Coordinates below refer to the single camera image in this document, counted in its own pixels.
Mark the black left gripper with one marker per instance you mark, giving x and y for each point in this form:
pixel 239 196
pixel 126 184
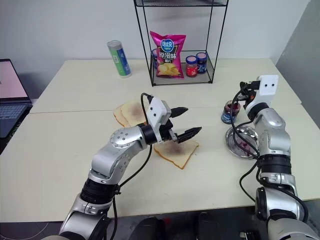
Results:
pixel 166 131

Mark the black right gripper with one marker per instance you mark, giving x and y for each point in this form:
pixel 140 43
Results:
pixel 252 87

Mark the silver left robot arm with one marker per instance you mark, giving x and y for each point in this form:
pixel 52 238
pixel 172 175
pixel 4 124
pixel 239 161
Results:
pixel 117 155

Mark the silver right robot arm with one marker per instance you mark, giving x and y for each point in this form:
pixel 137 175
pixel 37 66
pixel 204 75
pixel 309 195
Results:
pixel 272 130

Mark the open blue-label jam jar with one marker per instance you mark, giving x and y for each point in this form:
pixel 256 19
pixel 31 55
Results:
pixel 228 115

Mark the bread slice with jam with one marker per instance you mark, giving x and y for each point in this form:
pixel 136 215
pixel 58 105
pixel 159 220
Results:
pixel 177 152
pixel 133 110

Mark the closed blue-label jam jar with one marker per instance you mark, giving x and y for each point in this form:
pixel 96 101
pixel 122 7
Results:
pixel 202 62

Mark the red-label jam jar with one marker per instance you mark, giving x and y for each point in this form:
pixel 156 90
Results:
pixel 191 66

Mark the plain bread slice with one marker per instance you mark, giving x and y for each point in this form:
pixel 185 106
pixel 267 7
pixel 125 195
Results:
pixel 117 115

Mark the round metal plate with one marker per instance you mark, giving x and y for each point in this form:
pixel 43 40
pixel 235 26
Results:
pixel 243 140

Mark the pink potato chips bag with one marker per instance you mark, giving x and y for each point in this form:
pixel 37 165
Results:
pixel 168 57

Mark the green-blue cylindrical can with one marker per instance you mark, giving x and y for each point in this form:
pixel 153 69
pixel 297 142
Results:
pixel 120 60

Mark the dark rounded shape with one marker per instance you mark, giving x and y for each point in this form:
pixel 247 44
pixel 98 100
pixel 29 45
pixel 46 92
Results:
pixel 155 228
pixel 207 225

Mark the black laptop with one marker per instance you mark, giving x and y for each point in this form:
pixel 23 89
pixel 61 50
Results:
pixel 11 82

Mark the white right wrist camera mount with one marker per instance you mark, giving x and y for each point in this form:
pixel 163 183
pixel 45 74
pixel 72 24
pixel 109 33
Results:
pixel 267 86

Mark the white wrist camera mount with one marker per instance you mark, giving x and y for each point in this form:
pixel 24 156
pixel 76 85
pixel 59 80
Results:
pixel 156 112
pixel 267 86

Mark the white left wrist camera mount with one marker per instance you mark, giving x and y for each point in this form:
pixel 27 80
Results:
pixel 156 112

